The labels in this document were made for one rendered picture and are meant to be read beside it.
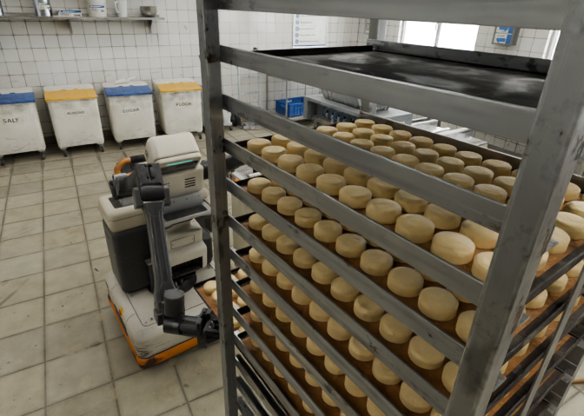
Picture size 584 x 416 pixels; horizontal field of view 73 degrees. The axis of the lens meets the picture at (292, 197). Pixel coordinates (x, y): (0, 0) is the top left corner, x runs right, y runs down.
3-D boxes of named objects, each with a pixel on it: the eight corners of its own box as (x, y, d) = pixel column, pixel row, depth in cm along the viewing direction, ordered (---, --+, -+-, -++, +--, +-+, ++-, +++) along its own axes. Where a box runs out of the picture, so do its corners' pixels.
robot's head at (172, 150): (141, 153, 179) (145, 135, 167) (185, 145, 191) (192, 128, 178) (151, 180, 176) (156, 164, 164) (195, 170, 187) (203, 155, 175)
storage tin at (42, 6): (52, 16, 469) (48, -5, 459) (53, 16, 455) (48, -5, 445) (36, 16, 461) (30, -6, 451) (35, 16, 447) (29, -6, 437)
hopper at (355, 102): (344, 94, 292) (346, 74, 286) (401, 110, 251) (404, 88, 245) (312, 97, 278) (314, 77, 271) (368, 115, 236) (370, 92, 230)
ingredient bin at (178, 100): (167, 144, 537) (160, 87, 503) (158, 132, 588) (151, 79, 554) (206, 140, 560) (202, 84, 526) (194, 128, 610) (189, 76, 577)
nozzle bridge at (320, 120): (335, 135, 314) (339, 91, 299) (405, 163, 261) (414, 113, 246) (301, 141, 298) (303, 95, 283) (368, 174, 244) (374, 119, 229)
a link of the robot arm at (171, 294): (181, 310, 127) (153, 316, 122) (181, 277, 124) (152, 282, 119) (193, 330, 117) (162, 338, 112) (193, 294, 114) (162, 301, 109)
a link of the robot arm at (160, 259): (165, 188, 134) (130, 189, 128) (169, 182, 129) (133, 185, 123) (184, 316, 127) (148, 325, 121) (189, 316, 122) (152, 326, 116)
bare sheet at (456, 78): (225, 60, 75) (225, 51, 75) (372, 51, 97) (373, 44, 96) (570, 148, 32) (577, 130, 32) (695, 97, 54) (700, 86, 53)
